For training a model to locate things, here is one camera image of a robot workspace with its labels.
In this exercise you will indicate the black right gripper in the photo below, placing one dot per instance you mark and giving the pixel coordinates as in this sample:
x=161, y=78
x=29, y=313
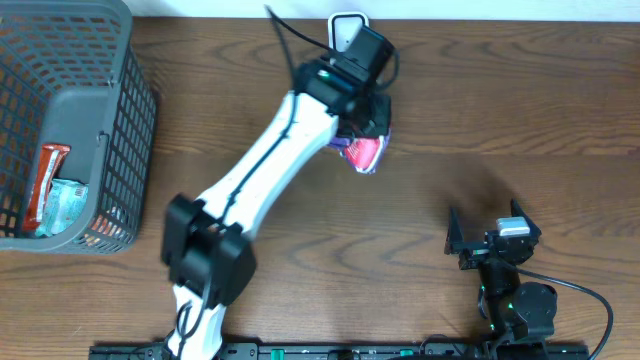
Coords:
x=455, y=244

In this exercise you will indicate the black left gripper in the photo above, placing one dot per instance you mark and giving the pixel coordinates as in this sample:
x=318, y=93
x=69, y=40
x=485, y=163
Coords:
x=376, y=122

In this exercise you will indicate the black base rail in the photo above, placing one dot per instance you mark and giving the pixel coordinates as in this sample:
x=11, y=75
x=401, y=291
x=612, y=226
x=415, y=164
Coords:
x=256, y=351

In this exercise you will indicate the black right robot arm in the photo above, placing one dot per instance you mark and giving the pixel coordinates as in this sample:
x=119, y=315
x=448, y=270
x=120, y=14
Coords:
x=520, y=312

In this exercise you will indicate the mint green snack packet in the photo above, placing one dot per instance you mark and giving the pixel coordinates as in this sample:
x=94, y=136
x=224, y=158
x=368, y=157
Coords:
x=65, y=204

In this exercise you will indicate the purple red snack packet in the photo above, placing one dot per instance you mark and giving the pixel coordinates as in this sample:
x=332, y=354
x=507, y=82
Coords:
x=362, y=154

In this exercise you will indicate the orange red long snack packet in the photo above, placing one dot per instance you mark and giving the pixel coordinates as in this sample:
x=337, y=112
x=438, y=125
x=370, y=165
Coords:
x=51, y=157

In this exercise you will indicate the grey plastic mesh basket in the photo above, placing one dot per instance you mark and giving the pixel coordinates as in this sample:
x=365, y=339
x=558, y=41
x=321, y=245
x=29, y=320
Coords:
x=69, y=75

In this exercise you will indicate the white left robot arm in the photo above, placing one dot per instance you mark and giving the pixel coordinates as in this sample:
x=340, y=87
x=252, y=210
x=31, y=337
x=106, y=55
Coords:
x=207, y=242

